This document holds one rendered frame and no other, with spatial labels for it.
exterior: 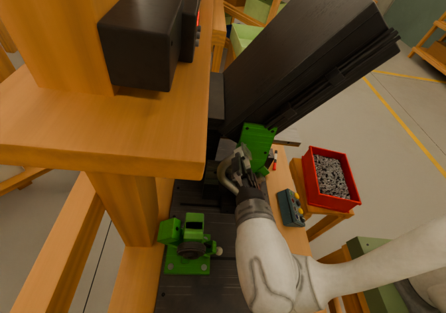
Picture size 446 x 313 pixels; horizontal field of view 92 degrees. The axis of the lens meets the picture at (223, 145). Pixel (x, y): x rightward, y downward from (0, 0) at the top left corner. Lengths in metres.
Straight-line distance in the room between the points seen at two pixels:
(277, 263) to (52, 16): 0.45
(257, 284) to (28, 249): 1.78
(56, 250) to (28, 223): 1.62
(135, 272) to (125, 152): 0.66
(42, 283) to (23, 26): 0.38
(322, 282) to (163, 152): 0.44
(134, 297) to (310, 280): 0.54
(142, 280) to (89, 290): 0.98
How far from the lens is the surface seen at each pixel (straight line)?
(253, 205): 0.50
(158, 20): 0.28
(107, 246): 1.86
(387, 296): 1.08
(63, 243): 0.51
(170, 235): 0.61
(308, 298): 0.56
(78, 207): 0.53
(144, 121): 0.27
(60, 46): 0.30
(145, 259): 0.88
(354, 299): 1.22
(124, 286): 0.87
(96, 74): 0.30
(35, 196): 2.22
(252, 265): 0.43
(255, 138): 0.73
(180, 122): 0.27
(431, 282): 1.04
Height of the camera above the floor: 1.73
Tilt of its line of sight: 48 degrees down
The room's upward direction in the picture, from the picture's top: 15 degrees clockwise
